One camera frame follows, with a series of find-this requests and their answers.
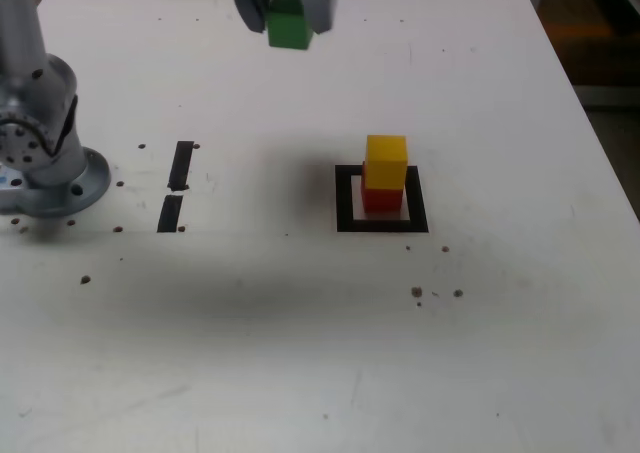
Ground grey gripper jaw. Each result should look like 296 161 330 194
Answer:
231 0 275 35
283 0 340 36

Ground green cube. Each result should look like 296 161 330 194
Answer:
267 0 315 52

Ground yellow cube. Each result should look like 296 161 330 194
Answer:
363 134 409 191

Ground red cube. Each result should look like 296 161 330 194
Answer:
360 161 404 213

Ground black tape square outline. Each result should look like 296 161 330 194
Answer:
334 164 430 234

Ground black tape strip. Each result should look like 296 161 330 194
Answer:
156 140 195 234

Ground grey floor rail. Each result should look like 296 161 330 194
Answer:
573 83 640 108

